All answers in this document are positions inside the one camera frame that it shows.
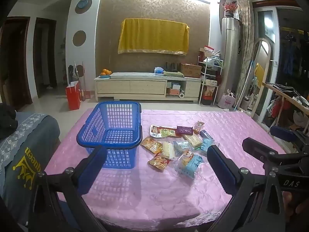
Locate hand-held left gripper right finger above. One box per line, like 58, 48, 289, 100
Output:
203, 145, 286, 232

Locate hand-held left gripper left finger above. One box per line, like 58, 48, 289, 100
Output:
29, 146, 108, 232

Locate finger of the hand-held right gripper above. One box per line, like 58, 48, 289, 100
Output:
270, 126, 309, 151
242, 137, 307, 167

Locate clear wafer biscuit pack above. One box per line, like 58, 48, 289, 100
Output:
183, 134, 203, 149

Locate blue plastic basket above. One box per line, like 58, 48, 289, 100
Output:
76, 101, 143, 170

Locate purple snack packet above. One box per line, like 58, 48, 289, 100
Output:
177, 126, 194, 137

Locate red orange konjac snack packet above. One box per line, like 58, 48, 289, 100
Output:
148, 153, 169, 172

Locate person's right hand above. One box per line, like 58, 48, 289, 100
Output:
282, 191, 309, 223

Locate blue white snack packet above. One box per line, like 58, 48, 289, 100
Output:
186, 155, 203, 179

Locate light blue snack packet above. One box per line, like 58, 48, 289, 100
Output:
201, 139, 215, 153

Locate wooden clothes rack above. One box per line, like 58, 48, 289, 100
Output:
262, 82, 309, 136

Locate small dark blue packet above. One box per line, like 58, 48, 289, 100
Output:
200, 130, 214, 141

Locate pale green snack packet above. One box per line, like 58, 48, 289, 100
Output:
173, 140, 191, 156

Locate small brown snack packet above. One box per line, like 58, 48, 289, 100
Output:
193, 121, 205, 134

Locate pink gift bag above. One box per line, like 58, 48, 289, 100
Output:
218, 92, 236, 109

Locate arched floor mirror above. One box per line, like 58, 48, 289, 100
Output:
249, 38, 271, 119

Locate pink tablecloth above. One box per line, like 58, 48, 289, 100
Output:
45, 107, 288, 231

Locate grey crown print seat cover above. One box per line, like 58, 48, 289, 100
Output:
0, 112, 61, 225

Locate red white snack pack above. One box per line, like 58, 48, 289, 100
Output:
150, 125, 178, 138

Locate red snack bag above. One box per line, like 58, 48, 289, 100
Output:
201, 86, 218, 105

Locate red paper bag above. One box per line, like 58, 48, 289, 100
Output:
66, 81, 81, 111

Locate broom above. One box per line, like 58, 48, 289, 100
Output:
72, 61, 92, 101

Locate white metal rack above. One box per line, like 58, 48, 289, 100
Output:
199, 57, 224, 105

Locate boxes in cabinet shelf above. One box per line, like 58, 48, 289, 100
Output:
166, 82, 181, 96

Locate beige tv cabinet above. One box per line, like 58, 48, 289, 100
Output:
94, 72, 202, 102

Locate standing air conditioner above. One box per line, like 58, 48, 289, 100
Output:
222, 17, 242, 102

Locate patterned curtain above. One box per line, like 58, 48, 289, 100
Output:
235, 0, 255, 107

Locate black cloth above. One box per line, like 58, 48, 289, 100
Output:
0, 103, 18, 139

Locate cardboard box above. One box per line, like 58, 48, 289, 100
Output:
179, 63, 202, 78

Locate red white box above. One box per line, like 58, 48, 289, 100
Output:
203, 45, 215, 57

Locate black router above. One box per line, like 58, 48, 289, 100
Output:
164, 61, 179, 72

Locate dark wooden door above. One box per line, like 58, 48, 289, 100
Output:
32, 17, 57, 91
0, 17, 32, 112

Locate red flower vase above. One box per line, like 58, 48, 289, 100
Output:
223, 2, 239, 18

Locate yellow cloth cover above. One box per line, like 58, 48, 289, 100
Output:
117, 18, 190, 55

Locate blue handled mop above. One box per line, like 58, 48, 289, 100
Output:
234, 60, 255, 112

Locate round brown wall decoration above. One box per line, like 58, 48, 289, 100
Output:
73, 31, 87, 47

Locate round blue wall plate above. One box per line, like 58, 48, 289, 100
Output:
75, 0, 92, 14

